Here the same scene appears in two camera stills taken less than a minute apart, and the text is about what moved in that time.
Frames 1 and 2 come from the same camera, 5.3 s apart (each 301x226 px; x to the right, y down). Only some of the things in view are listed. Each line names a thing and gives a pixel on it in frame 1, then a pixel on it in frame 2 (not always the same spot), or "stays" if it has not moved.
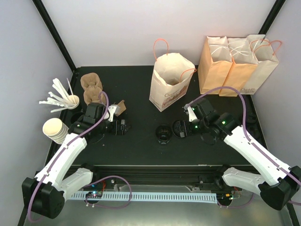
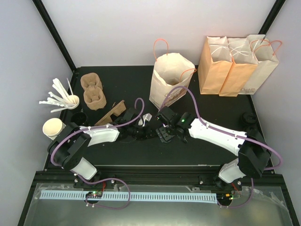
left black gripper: [116, 131] to [146, 135]
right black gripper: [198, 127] to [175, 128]
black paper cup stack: [75, 117] stays
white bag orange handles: [264, 49] stays
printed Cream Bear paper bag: [172, 74] stays
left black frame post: [43, 12] stays
